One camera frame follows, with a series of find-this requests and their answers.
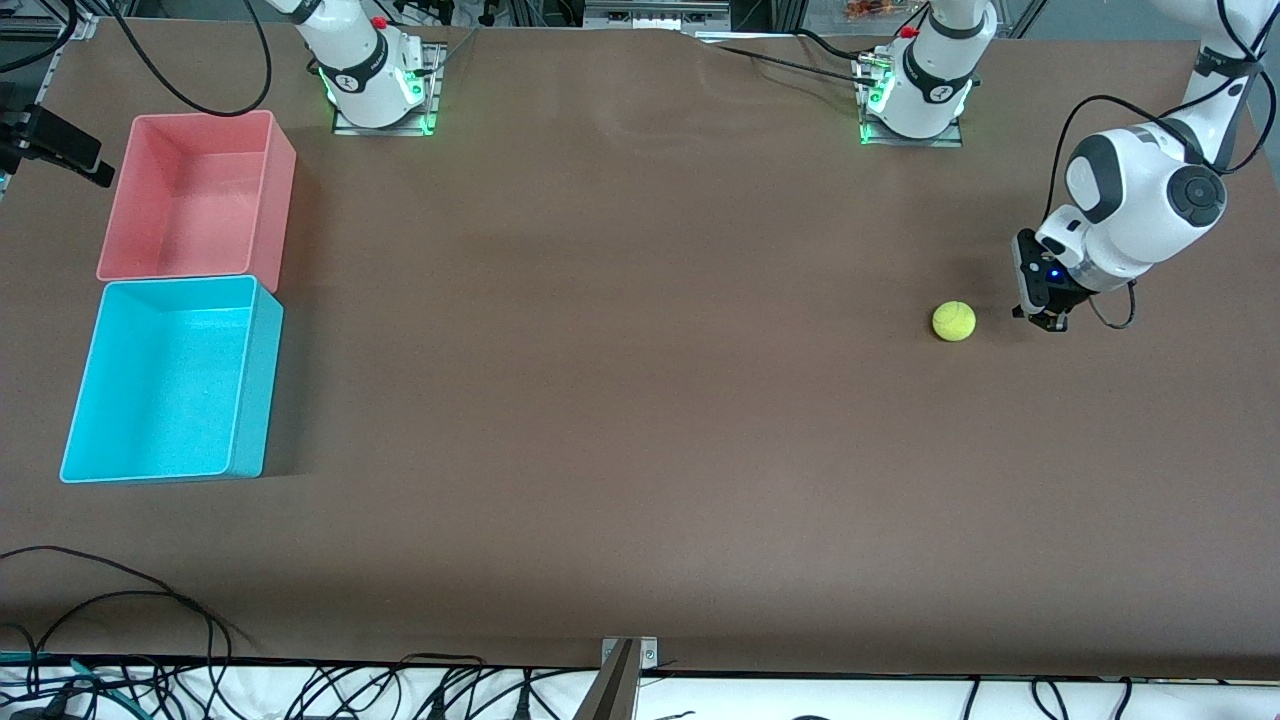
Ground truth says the yellow tennis ball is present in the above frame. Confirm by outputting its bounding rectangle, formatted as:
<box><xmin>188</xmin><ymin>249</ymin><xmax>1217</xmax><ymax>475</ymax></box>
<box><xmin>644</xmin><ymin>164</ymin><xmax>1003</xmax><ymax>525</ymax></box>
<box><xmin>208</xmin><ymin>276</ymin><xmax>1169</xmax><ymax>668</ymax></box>
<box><xmin>932</xmin><ymin>300</ymin><xmax>977</xmax><ymax>343</ymax></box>

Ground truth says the pink plastic bin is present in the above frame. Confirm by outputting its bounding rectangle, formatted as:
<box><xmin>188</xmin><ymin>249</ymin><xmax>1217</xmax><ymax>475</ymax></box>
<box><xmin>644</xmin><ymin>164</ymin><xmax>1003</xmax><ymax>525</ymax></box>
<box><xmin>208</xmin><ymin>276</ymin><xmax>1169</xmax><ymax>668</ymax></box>
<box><xmin>96</xmin><ymin>110</ymin><xmax>298</xmax><ymax>294</ymax></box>

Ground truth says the blue plastic bin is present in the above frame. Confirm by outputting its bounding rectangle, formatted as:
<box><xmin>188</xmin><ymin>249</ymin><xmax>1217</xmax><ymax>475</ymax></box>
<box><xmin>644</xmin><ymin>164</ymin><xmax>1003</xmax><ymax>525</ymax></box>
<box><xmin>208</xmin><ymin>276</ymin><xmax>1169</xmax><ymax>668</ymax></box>
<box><xmin>59</xmin><ymin>275</ymin><xmax>285</xmax><ymax>485</ymax></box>

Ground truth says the silver aluminium profile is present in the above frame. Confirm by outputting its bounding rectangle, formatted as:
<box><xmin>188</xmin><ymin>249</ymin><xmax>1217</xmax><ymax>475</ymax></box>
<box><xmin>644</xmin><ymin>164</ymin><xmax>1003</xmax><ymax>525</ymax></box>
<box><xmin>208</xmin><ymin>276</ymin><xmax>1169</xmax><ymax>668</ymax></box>
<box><xmin>55</xmin><ymin>0</ymin><xmax>106</xmax><ymax>41</ymax></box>

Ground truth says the dark metal bar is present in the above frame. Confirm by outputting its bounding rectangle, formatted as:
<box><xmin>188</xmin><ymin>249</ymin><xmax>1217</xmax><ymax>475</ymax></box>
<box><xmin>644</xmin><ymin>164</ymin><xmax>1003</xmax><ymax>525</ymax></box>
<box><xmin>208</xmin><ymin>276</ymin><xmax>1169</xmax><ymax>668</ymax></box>
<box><xmin>572</xmin><ymin>640</ymin><xmax>641</xmax><ymax>720</ymax></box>

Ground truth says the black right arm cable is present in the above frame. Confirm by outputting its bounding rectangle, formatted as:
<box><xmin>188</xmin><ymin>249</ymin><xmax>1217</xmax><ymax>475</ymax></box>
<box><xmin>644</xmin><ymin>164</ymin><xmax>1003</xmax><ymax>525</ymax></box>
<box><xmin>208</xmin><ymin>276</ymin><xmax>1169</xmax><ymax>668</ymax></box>
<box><xmin>0</xmin><ymin>0</ymin><xmax>274</xmax><ymax>117</ymax></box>

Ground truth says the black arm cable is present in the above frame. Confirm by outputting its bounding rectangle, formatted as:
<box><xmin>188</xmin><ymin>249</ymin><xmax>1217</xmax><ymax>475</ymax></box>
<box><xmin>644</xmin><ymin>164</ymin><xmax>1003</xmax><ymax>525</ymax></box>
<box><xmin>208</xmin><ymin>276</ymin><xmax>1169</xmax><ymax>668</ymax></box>
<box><xmin>1045</xmin><ymin>0</ymin><xmax>1276</xmax><ymax>331</ymax></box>
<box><xmin>0</xmin><ymin>0</ymin><xmax>274</xmax><ymax>117</ymax></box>

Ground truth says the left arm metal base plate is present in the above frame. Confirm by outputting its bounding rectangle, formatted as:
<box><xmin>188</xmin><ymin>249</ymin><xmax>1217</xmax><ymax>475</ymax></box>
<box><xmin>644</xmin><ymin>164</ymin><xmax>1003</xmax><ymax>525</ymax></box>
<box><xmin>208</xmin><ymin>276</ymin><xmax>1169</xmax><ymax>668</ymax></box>
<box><xmin>858</xmin><ymin>50</ymin><xmax>966</xmax><ymax>149</ymax></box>

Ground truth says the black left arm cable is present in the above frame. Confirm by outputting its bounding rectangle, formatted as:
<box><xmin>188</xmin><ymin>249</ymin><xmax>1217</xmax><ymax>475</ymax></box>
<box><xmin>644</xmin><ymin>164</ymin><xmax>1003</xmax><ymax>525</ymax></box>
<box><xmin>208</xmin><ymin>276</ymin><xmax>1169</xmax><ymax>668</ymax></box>
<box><xmin>1045</xmin><ymin>0</ymin><xmax>1276</xmax><ymax>331</ymax></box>

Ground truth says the black cable across table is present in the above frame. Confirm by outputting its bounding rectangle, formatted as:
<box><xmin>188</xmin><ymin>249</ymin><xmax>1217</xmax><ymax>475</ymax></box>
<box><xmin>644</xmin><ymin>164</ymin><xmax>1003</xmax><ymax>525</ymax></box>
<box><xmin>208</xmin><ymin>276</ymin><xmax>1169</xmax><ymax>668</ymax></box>
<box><xmin>695</xmin><ymin>30</ymin><xmax>891</xmax><ymax>89</ymax></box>

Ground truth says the black looping cable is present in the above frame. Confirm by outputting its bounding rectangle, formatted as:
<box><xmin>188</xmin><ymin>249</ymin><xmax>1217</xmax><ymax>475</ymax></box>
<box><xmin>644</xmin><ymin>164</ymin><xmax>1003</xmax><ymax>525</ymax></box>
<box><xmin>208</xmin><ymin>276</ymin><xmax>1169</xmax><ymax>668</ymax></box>
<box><xmin>0</xmin><ymin>545</ymin><xmax>263</xmax><ymax>720</ymax></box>

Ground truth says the grey metal rail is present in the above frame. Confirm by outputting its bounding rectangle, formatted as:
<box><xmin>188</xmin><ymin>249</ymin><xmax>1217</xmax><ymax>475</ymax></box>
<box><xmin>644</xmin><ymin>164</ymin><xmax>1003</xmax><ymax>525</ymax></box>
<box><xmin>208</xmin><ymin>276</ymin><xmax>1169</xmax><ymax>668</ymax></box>
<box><xmin>583</xmin><ymin>0</ymin><xmax>731</xmax><ymax>31</ymax></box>

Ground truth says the grey metal bracket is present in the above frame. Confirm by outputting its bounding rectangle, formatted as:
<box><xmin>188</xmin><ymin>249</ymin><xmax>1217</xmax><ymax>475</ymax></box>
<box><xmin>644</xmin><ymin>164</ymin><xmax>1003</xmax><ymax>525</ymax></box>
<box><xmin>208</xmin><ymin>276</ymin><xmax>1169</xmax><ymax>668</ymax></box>
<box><xmin>600</xmin><ymin>636</ymin><xmax>659</xmax><ymax>669</ymax></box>

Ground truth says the teal cable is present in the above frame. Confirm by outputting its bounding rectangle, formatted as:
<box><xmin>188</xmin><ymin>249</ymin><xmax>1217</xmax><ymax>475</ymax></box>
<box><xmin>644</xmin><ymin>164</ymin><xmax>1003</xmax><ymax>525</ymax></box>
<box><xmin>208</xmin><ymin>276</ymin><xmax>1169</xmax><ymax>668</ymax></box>
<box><xmin>0</xmin><ymin>650</ymin><xmax>136</xmax><ymax>701</ymax></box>

